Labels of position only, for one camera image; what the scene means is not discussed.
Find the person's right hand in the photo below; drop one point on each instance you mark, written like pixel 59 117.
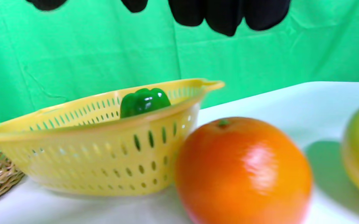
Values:
pixel 226 15

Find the green bell pepper object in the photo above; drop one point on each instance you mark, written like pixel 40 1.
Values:
pixel 145 102

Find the orange fruit object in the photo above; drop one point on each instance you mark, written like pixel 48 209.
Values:
pixel 241 174

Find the yellow plastic basket container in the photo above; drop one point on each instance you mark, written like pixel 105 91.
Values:
pixel 104 155

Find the green background cloth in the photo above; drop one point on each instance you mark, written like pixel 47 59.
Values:
pixel 89 46

